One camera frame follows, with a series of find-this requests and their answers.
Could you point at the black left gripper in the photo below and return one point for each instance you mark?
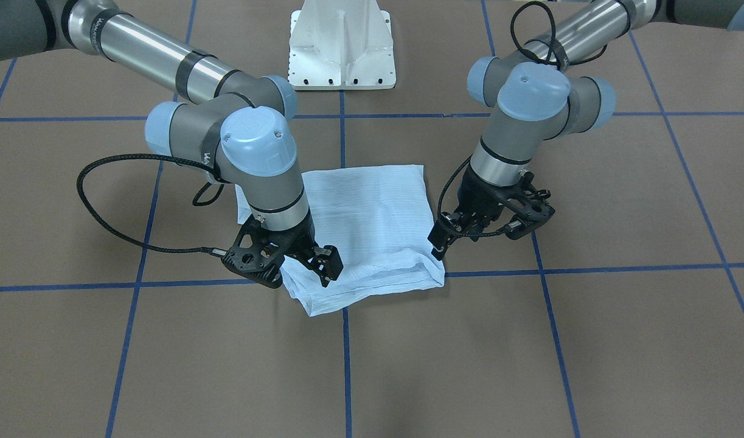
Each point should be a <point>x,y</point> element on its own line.
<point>478,196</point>

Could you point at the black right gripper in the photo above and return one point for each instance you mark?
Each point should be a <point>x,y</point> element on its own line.
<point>297,242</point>

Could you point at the light blue button-up shirt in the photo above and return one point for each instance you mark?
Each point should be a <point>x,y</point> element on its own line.
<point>379,219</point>

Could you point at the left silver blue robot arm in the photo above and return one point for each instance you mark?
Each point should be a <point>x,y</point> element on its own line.
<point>532,101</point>

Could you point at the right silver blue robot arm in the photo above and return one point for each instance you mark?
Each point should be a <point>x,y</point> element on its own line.
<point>232,127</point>

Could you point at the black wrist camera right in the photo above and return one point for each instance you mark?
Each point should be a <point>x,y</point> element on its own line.
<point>254,256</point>

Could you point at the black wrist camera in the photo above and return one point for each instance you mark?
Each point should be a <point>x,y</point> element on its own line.
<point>254,256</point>
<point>530,206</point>

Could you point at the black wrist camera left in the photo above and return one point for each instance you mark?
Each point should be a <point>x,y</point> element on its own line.
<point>530,206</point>

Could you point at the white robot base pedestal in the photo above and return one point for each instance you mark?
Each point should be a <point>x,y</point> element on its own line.
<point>341,46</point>

